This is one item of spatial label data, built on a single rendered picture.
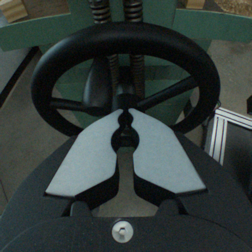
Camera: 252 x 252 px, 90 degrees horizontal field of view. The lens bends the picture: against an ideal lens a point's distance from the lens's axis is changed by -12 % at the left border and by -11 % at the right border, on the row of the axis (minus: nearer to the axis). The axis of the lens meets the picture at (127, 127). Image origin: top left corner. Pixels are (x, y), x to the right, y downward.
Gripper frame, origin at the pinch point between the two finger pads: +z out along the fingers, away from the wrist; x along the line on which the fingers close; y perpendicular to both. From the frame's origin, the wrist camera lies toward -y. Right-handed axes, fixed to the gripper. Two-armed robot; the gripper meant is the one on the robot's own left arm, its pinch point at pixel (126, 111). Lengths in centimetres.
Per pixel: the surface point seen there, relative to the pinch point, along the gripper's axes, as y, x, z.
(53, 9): -12.9, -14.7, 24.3
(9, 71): 11, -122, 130
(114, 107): 3.8, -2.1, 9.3
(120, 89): 2.4, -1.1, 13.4
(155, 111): 19.8, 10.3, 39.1
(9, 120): 50, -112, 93
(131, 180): 77, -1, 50
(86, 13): -9.0, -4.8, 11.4
